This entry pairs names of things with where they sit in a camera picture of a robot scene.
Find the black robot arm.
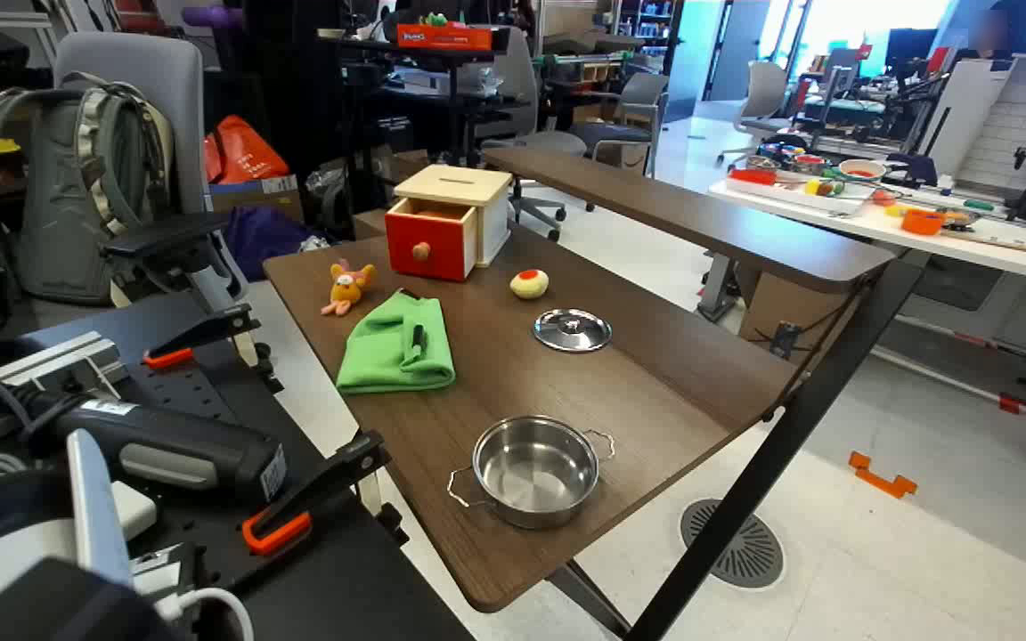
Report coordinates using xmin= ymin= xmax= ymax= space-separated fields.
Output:
xmin=0 ymin=381 xmax=284 ymax=507

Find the steel pot lid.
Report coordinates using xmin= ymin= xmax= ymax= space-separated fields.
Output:
xmin=531 ymin=311 xmax=613 ymax=354

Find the steel pot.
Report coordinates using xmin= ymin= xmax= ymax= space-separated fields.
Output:
xmin=447 ymin=417 xmax=619 ymax=531

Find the orange plush toy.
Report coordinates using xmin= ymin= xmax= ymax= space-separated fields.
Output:
xmin=322 ymin=264 xmax=377 ymax=318

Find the green cloth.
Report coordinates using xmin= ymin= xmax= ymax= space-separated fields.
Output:
xmin=335 ymin=293 xmax=457 ymax=395

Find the wooden box with red drawer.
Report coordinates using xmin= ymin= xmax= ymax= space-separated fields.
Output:
xmin=384 ymin=163 xmax=514 ymax=281

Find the black orange clamp near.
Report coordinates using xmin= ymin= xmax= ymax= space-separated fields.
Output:
xmin=231 ymin=432 xmax=390 ymax=594

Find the black orange clamp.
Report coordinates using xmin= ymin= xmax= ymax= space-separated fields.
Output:
xmin=143 ymin=305 xmax=257 ymax=373
xmin=231 ymin=432 xmax=390 ymax=594

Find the orange bag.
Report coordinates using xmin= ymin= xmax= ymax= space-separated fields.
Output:
xmin=204 ymin=113 xmax=289 ymax=185

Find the black orange clamp far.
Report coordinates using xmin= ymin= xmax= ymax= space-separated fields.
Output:
xmin=143 ymin=305 xmax=257 ymax=373

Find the floor drain cover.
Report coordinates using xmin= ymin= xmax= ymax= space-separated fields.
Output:
xmin=681 ymin=499 xmax=784 ymax=589

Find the grey office chair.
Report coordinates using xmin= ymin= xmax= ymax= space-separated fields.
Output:
xmin=54 ymin=33 xmax=247 ymax=311

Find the orange floor tape marker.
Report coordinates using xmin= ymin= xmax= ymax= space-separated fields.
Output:
xmin=849 ymin=454 xmax=919 ymax=499

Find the grey backpack on chair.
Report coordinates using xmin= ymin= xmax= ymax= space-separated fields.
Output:
xmin=0 ymin=75 xmax=168 ymax=305

